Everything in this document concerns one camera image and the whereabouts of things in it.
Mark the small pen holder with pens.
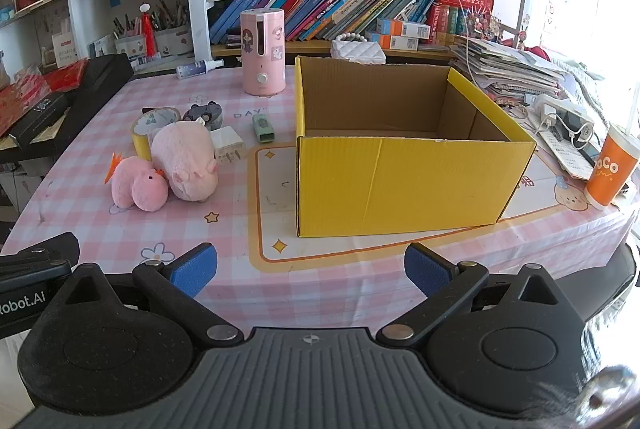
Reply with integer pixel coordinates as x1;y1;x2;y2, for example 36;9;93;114
112;14;148;60

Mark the printed instruction sheet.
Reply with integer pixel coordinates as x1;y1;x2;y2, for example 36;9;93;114
537;129;601;182

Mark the pink pig plush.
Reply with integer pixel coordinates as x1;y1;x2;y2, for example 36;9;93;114
151;121;220;202

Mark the white power strip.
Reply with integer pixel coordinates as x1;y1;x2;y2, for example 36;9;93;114
532;94;596;140

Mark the white charger plug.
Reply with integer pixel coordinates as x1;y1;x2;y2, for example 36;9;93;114
210;125;247;167

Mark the red cloth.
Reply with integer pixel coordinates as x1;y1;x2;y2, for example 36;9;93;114
520;44;551;62

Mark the long row of colourful books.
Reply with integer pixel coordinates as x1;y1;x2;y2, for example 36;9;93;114
209;0;441;44

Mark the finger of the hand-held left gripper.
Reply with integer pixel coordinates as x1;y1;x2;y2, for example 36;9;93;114
0;232;81;266

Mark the pink chick plush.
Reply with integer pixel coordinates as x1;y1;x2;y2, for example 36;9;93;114
104;152;170;212

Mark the large orange and white carton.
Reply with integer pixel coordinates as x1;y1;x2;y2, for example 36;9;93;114
376;19;432;38

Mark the white side shelf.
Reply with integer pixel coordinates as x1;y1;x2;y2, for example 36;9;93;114
0;0;187;74

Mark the pink cylindrical humidifier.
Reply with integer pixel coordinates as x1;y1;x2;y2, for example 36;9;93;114
240;9;287;97

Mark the small pale green device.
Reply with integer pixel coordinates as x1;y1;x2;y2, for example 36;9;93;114
251;113;276;144

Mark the red boxed book set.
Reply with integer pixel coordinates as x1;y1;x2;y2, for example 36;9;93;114
425;0;496;44

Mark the small orange and white carton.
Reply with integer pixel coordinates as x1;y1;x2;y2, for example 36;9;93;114
378;34;420;51

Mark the small spray bottle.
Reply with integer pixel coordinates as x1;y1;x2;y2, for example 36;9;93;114
176;59;224;80

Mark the black chair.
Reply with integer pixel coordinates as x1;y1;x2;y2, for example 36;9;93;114
585;243;639;325

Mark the large pen holder with pens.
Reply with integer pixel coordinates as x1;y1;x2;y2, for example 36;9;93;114
150;0;191;57

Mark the orange paper cup with straw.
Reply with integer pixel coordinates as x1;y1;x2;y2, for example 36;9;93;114
584;84;640;210

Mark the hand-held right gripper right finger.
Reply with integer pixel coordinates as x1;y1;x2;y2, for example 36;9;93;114
376;243;585;346

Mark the small grey toy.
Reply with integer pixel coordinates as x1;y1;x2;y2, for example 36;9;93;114
182;101;223;132

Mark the flat black box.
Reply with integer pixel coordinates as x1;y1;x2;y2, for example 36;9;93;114
9;91;71;147

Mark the stack of papers and magazines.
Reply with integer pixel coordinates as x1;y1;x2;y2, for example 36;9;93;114
447;36;568;107

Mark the pink checked tablecloth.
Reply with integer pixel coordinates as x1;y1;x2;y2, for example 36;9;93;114
0;64;636;345

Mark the red tassel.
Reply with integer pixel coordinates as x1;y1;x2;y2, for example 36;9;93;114
140;1;158;57

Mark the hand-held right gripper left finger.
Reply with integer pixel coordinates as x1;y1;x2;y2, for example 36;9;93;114
64;243;240;347

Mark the white quilted handbag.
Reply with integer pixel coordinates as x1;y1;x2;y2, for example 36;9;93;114
331;33;387;64

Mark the yellow cardboard box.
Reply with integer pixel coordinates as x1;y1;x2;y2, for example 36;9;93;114
294;55;537;239

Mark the yellow tape roll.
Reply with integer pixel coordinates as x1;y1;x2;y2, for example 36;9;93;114
131;107;182;162

